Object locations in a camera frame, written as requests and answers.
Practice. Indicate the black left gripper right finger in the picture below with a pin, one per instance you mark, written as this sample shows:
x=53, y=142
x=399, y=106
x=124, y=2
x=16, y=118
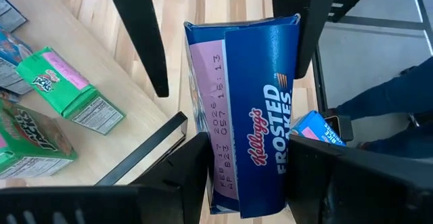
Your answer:
x=311, y=183

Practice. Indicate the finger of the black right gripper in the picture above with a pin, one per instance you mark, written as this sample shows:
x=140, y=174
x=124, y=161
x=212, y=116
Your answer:
x=138, y=38
x=311, y=7

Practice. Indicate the person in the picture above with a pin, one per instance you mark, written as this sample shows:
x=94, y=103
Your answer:
x=389, y=95

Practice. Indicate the black table-level camera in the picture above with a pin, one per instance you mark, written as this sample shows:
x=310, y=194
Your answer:
x=345, y=129

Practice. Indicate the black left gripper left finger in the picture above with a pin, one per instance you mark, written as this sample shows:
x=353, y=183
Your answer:
x=179, y=183

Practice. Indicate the green Apple Jacks box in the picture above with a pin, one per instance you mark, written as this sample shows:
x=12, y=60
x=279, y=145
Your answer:
x=30, y=139
x=67, y=88

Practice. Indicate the light blue Rice Krispies box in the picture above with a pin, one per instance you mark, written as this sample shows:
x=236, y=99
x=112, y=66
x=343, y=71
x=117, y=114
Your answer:
x=11, y=58
x=314, y=129

